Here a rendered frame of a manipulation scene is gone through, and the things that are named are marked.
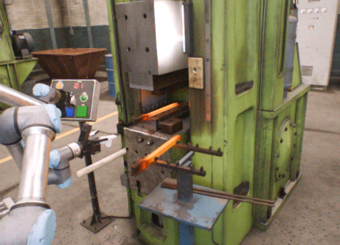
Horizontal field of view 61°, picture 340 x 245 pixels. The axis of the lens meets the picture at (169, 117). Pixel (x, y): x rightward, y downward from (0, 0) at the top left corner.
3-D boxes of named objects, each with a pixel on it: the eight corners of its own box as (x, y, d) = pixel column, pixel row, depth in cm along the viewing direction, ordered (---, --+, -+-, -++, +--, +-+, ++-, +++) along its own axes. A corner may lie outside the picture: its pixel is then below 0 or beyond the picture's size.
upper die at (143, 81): (153, 91, 171) (152, 74, 168) (129, 87, 183) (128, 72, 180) (193, 77, 202) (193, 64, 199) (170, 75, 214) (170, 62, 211)
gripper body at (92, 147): (93, 148, 157) (74, 156, 149) (91, 133, 155) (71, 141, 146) (102, 151, 153) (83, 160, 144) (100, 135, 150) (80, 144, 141)
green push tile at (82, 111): (86, 117, 194) (87, 106, 195) (76, 116, 196) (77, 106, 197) (87, 117, 195) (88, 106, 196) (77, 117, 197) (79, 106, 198)
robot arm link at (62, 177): (51, 183, 145) (47, 163, 142) (74, 179, 147) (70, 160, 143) (47, 191, 138) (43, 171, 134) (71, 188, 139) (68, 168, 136)
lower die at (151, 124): (156, 131, 179) (155, 118, 176) (133, 125, 191) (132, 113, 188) (194, 112, 210) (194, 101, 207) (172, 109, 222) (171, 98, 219)
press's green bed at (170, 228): (175, 264, 196) (172, 205, 181) (136, 241, 218) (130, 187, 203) (217, 220, 236) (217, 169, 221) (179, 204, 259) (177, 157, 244)
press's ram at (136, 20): (170, 76, 160) (166, -2, 147) (122, 72, 183) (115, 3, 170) (210, 65, 190) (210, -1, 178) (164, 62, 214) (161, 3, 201)
